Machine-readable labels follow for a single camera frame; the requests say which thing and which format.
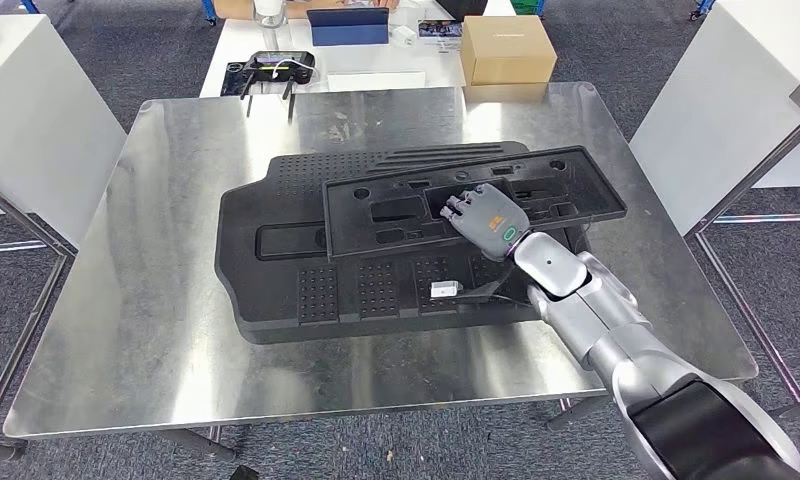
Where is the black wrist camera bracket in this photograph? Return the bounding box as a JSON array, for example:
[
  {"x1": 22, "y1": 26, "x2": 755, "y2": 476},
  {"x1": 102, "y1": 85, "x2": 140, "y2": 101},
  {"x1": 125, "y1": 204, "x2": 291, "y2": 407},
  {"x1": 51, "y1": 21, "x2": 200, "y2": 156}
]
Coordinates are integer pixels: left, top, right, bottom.
[{"x1": 452, "y1": 276, "x2": 530, "y2": 307}]

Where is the steel workbench table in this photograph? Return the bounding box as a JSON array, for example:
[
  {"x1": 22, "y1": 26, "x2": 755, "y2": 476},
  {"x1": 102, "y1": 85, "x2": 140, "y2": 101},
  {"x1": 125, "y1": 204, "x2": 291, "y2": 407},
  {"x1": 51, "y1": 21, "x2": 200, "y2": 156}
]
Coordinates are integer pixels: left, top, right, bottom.
[{"x1": 3, "y1": 80, "x2": 760, "y2": 464}]

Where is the printed card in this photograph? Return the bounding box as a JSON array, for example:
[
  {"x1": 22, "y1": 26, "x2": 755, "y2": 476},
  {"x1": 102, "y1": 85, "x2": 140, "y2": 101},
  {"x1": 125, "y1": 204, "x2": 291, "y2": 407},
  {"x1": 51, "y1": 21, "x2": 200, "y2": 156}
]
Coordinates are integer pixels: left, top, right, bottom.
[{"x1": 417, "y1": 18, "x2": 464, "y2": 54}]

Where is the white board panel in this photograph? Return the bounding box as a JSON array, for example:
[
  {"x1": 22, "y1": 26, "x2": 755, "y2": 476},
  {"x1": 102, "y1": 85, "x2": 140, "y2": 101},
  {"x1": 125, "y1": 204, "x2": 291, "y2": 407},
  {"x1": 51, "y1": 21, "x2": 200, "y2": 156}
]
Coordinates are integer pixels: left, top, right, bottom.
[{"x1": 628, "y1": 0, "x2": 800, "y2": 236}]

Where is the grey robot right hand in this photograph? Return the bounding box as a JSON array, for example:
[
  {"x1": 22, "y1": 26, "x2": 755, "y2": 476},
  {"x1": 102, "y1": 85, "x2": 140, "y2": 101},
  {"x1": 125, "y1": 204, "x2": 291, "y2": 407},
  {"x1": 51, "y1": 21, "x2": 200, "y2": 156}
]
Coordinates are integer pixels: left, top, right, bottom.
[{"x1": 439, "y1": 183, "x2": 532, "y2": 263}]

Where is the blue tablet case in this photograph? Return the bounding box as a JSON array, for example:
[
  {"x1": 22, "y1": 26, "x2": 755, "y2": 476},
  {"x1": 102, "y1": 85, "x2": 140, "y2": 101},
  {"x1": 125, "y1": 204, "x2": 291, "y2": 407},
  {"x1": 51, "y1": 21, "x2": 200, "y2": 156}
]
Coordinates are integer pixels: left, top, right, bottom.
[{"x1": 307, "y1": 6, "x2": 391, "y2": 48}]

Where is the white desk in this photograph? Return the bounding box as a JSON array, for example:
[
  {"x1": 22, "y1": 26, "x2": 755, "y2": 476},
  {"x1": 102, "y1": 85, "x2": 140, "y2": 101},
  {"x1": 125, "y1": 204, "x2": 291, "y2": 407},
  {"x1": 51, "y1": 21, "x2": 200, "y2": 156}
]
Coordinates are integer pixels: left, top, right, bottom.
[{"x1": 199, "y1": 0, "x2": 517, "y2": 99}]

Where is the black antenna controller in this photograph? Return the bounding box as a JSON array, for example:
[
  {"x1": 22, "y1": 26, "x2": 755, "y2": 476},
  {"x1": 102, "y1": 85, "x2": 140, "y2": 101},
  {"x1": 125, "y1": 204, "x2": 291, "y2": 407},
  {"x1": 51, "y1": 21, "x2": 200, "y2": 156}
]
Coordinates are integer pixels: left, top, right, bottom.
[{"x1": 221, "y1": 49, "x2": 316, "y2": 121}]

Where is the brown cardboard box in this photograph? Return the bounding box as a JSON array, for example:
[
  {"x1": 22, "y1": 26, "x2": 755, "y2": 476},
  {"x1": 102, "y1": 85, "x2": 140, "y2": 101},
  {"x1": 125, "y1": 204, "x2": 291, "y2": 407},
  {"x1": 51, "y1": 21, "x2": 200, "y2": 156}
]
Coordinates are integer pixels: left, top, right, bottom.
[
  {"x1": 213, "y1": 0, "x2": 256, "y2": 20},
  {"x1": 459, "y1": 14, "x2": 559, "y2": 87}
]

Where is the clear cup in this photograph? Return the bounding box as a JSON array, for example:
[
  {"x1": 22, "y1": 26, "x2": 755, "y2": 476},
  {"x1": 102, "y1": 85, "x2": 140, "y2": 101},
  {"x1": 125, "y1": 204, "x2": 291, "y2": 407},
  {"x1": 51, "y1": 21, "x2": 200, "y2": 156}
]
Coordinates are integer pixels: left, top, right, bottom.
[{"x1": 252, "y1": 0, "x2": 289, "y2": 29}]

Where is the white paper sheet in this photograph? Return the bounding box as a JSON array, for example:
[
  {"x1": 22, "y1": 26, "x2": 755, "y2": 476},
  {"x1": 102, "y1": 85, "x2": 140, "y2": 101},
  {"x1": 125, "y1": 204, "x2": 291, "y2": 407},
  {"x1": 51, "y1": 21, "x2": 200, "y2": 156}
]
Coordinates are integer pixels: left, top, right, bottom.
[{"x1": 327, "y1": 71, "x2": 428, "y2": 93}]

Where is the black plastic plate bracket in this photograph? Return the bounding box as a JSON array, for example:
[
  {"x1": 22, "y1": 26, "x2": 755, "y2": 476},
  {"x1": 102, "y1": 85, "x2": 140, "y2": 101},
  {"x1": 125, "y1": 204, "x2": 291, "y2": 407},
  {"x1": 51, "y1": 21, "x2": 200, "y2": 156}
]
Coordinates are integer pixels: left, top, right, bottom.
[{"x1": 321, "y1": 145, "x2": 629, "y2": 262}]

